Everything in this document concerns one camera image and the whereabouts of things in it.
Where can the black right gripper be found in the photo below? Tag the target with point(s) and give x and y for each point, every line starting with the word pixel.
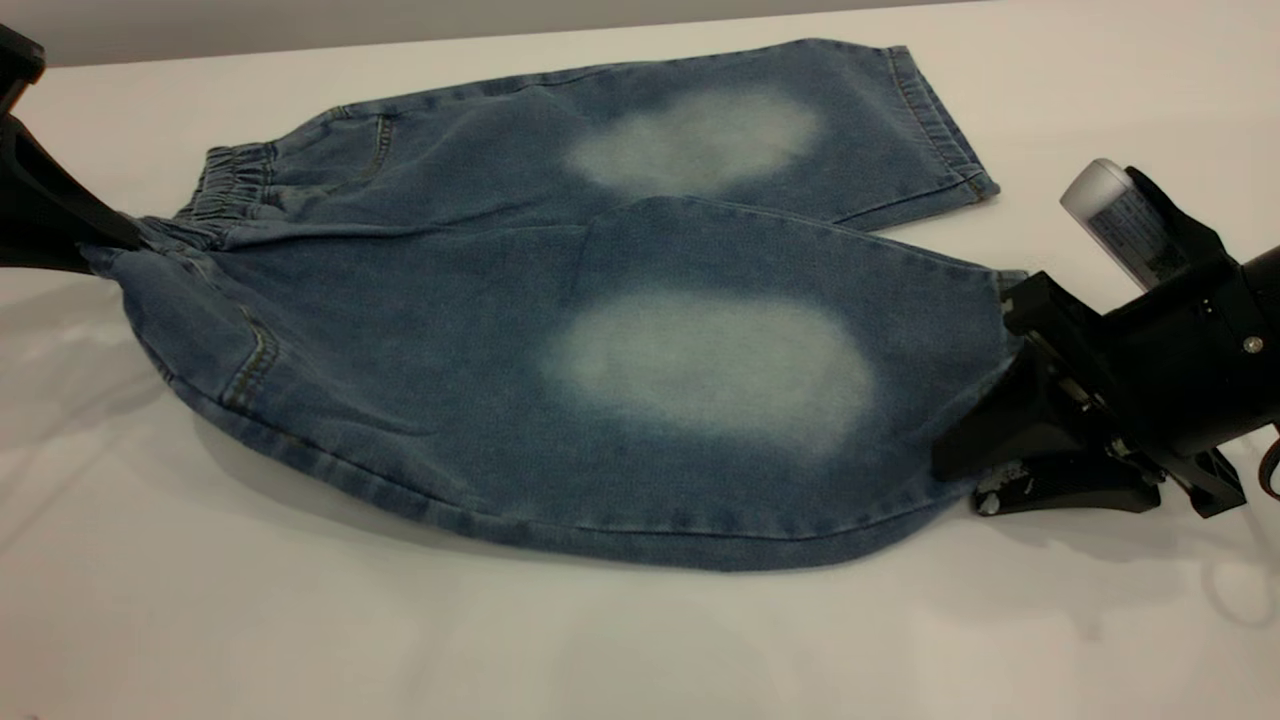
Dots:
pixel 1180 370

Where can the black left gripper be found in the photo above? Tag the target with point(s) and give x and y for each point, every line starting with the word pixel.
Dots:
pixel 18 65

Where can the blue denim shorts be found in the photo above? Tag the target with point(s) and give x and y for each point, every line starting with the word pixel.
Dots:
pixel 450 330

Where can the white cylinder wrist camera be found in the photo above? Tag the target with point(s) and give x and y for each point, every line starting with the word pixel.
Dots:
pixel 1110 215

